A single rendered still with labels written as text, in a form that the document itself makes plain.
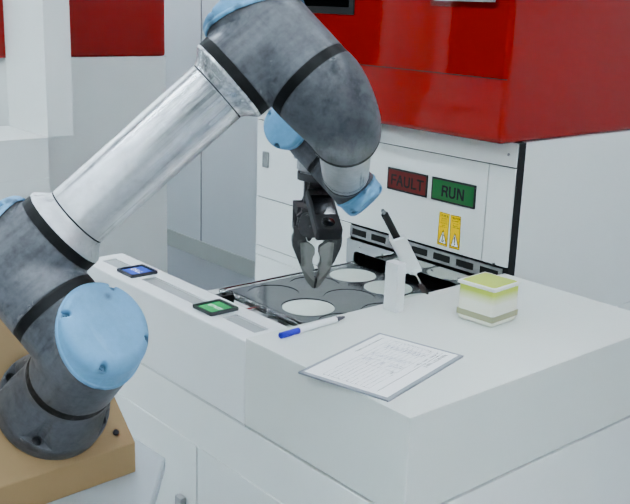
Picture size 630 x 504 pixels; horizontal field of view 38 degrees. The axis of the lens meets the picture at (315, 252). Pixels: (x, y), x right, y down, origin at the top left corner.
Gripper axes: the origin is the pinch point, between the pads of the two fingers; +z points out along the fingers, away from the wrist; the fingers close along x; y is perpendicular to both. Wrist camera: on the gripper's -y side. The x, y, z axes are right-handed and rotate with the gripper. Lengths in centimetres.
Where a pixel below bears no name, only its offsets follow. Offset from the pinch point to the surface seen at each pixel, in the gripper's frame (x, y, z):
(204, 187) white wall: 1, 363, 55
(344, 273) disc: -11.5, 28.9, 7.1
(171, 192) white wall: 19, 394, 64
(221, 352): 18.5, -20.8, 5.0
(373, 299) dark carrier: -13.8, 10.9, 7.1
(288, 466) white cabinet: 9.6, -35.9, 17.5
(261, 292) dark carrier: 7.9, 16.8, 7.1
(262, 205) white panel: 1, 73, 2
